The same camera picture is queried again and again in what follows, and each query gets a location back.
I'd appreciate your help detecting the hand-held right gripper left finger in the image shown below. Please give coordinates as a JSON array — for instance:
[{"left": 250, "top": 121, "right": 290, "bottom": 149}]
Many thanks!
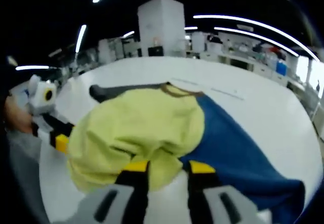
[{"left": 75, "top": 159, "right": 150, "bottom": 224}]

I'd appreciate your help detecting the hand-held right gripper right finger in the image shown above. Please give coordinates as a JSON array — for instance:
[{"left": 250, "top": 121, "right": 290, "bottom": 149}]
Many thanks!
[{"left": 187, "top": 160, "right": 273, "bottom": 224}]

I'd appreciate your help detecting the yellow blue black garment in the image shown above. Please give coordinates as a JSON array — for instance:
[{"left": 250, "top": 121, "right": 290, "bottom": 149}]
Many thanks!
[{"left": 66, "top": 81, "right": 306, "bottom": 224}]

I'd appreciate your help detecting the person's left hand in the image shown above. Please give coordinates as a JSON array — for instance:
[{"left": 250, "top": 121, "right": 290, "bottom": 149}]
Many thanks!
[{"left": 5, "top": 100, "right": 33, "bottom": 133}]

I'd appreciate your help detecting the row of white cabinets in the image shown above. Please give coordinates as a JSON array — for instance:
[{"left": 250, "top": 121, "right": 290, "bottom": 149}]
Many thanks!
[{"left": 98, "top": 38, "right": 140, "bottom": 64}]

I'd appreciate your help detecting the black box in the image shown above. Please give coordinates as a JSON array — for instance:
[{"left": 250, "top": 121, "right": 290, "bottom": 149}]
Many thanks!
[{"left": 148, "top": 46, "right": 164, "bottom": 57}]

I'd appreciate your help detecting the white lab counter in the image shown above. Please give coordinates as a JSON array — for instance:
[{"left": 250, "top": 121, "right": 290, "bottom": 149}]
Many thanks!
[{"left": 202, "top": 49, "right": 289, "bottom": 83}]

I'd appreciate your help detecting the white square pillar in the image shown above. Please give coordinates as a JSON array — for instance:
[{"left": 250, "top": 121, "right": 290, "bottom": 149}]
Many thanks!
[{"left": 137, "top": 0, "right": 185, "bottom": 57}]

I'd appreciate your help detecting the blue bin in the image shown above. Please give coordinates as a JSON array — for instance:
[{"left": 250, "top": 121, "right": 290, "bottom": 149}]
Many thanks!
[{"left": 275, "top": 59, "right": 289, "bottom": 74}]

